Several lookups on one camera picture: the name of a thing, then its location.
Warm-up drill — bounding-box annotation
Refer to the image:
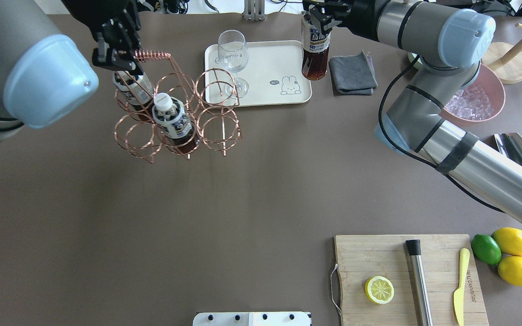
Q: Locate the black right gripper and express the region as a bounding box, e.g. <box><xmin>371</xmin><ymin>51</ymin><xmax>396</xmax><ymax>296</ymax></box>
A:
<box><xmin>302</xmin><ymin>0</ymin><xmax>389</xmax><ymax>41</ymax></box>

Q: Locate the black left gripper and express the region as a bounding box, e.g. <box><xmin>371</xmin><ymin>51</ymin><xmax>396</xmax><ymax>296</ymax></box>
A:
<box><xmin>62</xmin><ymin>0</ymin><xmax>144</xmax><ymax>76</ymax></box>

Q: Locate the tea bottle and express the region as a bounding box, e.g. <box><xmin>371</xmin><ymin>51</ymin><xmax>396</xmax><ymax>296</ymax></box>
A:
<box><xmin>152</xmin><ymin>93</ymin><xmax>200</xmax><ymax>154</ymax></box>
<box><xmin>302</xmin><ymin>12</ymin><xmax>331</xmax><ymax>81</ymax></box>
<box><xmin>112</xmin><ymin>72</ymin><xmax>154</xmax><ymax>122</ymax></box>

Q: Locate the copper wire bottle basket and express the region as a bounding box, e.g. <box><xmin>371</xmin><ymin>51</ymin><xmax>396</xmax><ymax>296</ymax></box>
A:
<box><xmin>112</xmin><ymin>51</ymin><xmax>242</xmax><ymax>163</ymax></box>

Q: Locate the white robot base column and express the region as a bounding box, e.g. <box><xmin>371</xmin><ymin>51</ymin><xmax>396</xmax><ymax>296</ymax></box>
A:
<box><xmin>192</xmin><ymin>311</ymin><xmax>313</xmax><ymax>326</ymax></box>

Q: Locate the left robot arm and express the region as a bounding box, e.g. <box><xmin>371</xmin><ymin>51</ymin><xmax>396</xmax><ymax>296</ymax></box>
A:
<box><xmin>0</xmin><ymin>0</ymin><xmax>143</xmax><ymax>142</ymax></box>

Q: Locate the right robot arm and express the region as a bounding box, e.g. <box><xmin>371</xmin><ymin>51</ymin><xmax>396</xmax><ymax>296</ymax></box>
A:
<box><xmin>303</xmin><ymin>0</ymin><xmax>522</xmax><ymax>223</ymax></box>

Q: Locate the tea bottle front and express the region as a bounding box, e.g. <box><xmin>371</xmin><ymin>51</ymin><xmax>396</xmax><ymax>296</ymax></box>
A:
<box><xmin>112</xmin><ymin>72</ymin><xmax>154</xmax><ymax>122</ymax></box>

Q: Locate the grey folded cloth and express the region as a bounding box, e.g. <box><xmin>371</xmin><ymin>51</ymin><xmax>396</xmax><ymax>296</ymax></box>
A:
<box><xmin>329</xmin><ymin>51</ymin><xmax>378</xmax><ymax>96</ymax></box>

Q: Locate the cream tray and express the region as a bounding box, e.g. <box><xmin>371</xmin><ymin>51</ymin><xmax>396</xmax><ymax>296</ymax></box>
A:
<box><xmin>204</xmin><ymin>40</ymin><xmax>312</xmax><ymax>107</ymax></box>

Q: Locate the wine glass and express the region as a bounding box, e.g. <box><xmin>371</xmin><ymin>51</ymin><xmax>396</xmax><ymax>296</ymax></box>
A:
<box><xmin>217</xmin><ymin>29</ymin><xmax>249</xmax><ymax>98</ymax></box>

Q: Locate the green bowl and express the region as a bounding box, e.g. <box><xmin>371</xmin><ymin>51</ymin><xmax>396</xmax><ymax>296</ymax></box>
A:
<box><xmin>408</xmin><ymin>53</ymin><xmax>423</xmax><ymax>70</ymax></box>

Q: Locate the pink bowl with ice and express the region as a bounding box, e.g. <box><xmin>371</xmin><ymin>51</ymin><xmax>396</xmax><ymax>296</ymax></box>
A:
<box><xmin>440</xmin><ymin>64</ymin><xmax>506</xmax><ymax>126</ymax></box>

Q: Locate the wooden stand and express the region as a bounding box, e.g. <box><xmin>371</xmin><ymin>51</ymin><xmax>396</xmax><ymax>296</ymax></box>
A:
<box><xmin>481</xmin><ymin>22</ymin><xmax>522</xmax><ymax>85</ymax></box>

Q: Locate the metal ice scoop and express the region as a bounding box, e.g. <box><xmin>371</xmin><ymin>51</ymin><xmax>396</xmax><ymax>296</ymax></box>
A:
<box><xmin>493</xmin><ymin>133</ymin><xmax>522</xmax><ymax>166</ymax></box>

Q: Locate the wooden cutting board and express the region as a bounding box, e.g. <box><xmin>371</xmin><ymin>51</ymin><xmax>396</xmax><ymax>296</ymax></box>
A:
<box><xmin>334</xmin><ymin>235</ymin><xmax>471</xmax><ymax>326</ymax></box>

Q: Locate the half lemon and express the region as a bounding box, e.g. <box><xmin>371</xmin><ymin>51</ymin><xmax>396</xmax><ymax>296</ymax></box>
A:
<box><xmin>364</xmin><ymin>276</ymin><xmax>394</xmax><ymax>305</ymax></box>

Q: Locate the steel muddler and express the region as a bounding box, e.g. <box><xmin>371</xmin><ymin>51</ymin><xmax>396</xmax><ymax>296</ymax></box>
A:
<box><xmin>405</xmin><ymin>239</ymin><xmax>434</xmax><ymax>326</ymax></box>

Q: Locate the green lime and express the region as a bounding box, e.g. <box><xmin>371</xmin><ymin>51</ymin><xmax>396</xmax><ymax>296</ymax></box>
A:
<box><xmin>471</xmin><ymin>235</ymin><xmax>502</xmax><ymax>265</ymax></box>

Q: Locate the yellow lemon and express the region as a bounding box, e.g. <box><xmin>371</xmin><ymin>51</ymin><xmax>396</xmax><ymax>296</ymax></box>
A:
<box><xmin>497</xmin><ymin>256</ymin><xmax>522</xmax><ymax>287</ymax></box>
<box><xmin>491</xmin><ymin>227</ymin><xmax>522</xmax><ymax>257</ymax></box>

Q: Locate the yellow knife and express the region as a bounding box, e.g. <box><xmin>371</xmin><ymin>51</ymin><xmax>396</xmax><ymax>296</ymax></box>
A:
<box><xmin>452</xmin><ymin>248</ymin><xmax>470</xmax><ymax>326</ymax></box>

